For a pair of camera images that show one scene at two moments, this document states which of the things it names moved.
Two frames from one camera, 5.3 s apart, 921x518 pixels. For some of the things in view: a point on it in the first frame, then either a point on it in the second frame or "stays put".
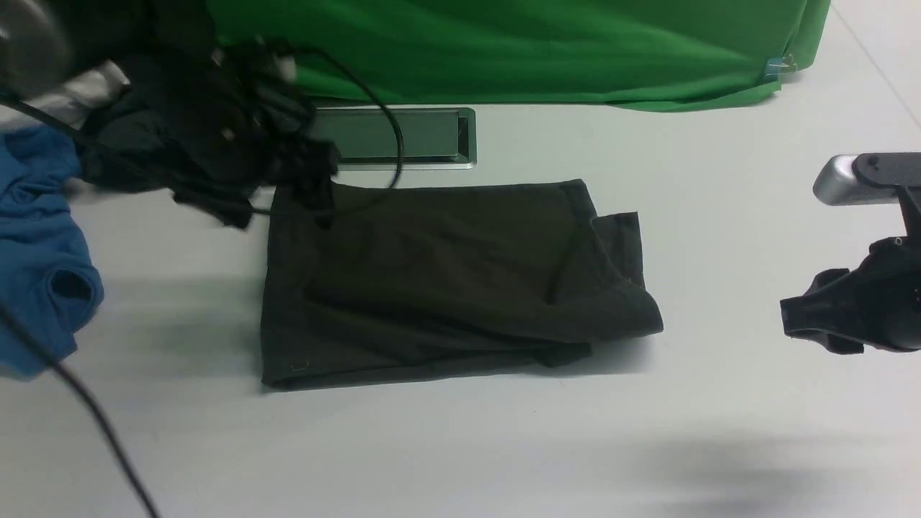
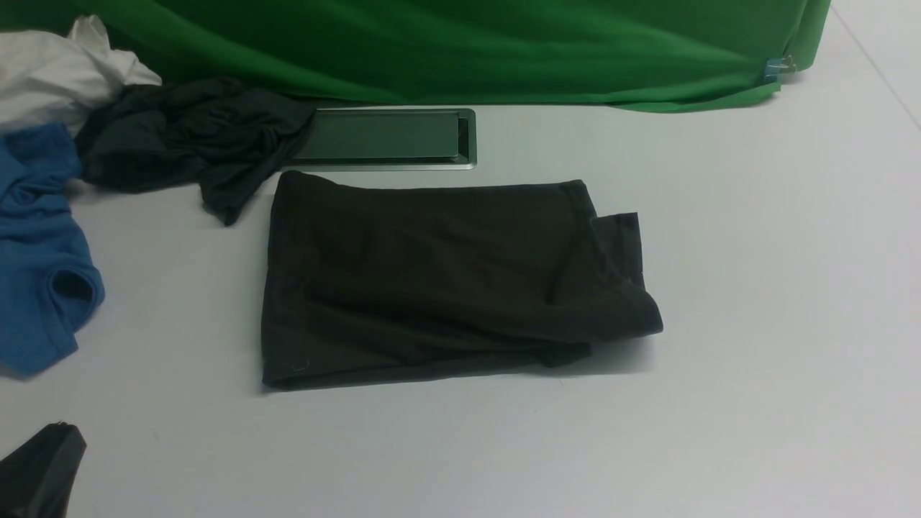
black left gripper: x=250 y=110 → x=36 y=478
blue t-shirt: x=49 y=283 stays put
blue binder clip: x=775 y=66 stays put
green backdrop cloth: x=603 y=55 stays put
